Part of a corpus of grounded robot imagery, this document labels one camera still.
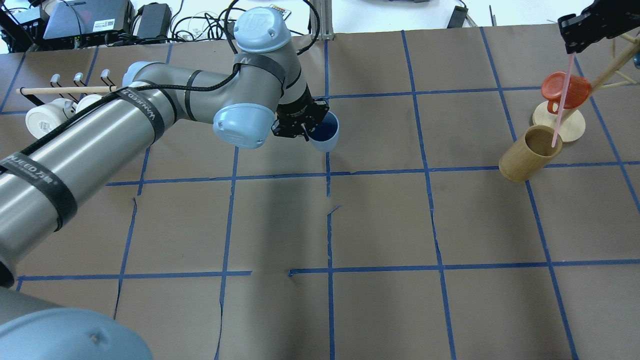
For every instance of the light blue cup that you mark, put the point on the light blue cup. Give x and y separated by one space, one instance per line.
325 136

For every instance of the aluminium frame post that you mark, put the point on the aluminium frame post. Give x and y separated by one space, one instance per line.
321 19

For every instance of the black wire mug rack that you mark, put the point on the black wire mug rack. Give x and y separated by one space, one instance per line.
74 92

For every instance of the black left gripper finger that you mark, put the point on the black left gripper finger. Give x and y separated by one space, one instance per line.
305 133

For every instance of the white mug left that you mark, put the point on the white mug left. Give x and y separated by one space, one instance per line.
43 119

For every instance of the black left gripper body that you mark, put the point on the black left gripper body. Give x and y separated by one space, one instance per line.
296 113

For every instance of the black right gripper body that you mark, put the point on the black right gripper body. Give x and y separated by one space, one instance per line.
589 26

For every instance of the white mug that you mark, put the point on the white mug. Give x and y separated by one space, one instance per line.
87 102
43 119

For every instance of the wooden mug tree stand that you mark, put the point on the wooden mug tree stand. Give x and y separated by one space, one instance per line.
573 124

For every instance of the bamboo chopstick holder cup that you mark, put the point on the bamboo chopstick holder cup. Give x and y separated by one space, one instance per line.
536 148

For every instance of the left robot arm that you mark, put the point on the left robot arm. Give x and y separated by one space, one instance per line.
43 185

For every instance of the white mug right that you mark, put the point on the white mug right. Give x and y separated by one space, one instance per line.
87 102

